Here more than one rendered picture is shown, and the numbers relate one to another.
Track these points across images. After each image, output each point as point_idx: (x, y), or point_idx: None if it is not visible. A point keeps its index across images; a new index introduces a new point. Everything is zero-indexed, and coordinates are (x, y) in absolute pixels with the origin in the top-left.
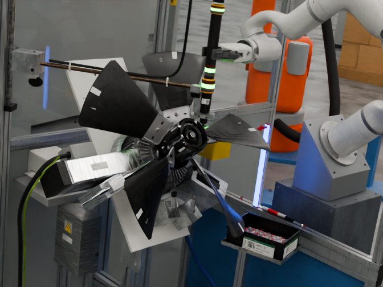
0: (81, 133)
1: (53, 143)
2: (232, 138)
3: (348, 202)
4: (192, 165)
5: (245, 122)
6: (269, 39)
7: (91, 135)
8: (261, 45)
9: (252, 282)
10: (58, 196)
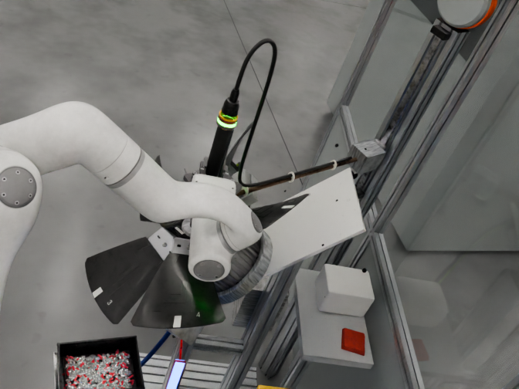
0: (398, 335)
1: (385, 305)
2: (167, 275)
3: None
4: None
5: (195, 324)
6: (206, 235)
7: None
8: (197, 219)
9: None
10: (298, 278)
